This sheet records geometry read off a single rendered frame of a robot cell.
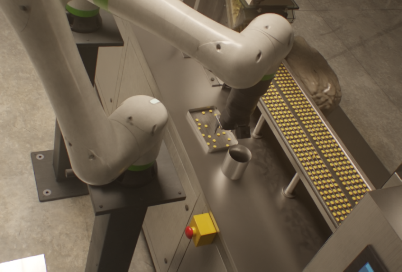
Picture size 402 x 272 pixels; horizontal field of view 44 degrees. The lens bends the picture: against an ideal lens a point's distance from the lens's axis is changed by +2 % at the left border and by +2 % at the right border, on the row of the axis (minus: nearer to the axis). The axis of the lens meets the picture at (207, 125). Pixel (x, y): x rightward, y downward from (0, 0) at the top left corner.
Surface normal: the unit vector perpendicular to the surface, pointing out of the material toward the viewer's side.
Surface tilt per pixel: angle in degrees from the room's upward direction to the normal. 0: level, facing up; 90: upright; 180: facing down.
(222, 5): 90
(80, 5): 90
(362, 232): 90
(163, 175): 0
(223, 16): 90
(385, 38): 0
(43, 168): 0
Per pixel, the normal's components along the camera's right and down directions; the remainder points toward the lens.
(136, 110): 0.19, -0.72
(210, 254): -0.90, 0.10
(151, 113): 0.39, -0.57
